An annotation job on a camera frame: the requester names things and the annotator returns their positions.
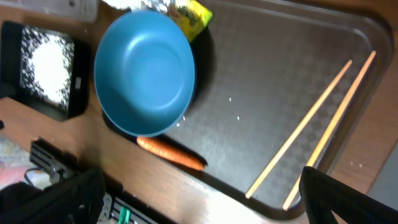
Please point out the white rice pile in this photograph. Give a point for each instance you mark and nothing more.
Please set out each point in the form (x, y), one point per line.
(46, 65)

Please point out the black waste tray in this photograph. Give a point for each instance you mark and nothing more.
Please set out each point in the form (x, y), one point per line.
(11, 38)

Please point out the dark blue plate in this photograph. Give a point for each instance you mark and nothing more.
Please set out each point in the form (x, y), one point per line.
(144, 73)

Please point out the crumpled foil wrapper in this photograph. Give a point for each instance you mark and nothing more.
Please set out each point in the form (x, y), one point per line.
(190, 15)

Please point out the orange carrot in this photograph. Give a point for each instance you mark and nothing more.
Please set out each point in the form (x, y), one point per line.
(171, 153)

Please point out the grey dishwasher rack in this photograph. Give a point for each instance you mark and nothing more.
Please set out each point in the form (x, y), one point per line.
(384, 188)

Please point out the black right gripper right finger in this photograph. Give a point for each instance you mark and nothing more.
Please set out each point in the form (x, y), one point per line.
(324, 197)

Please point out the dark brown serving tray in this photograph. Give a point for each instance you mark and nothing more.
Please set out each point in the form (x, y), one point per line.
(261, 67)

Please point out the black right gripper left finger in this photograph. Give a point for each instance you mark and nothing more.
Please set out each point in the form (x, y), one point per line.
(76, 200)

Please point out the wooden chopstick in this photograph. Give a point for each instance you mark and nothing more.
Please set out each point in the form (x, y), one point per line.
(305, 120)
(340, 110)

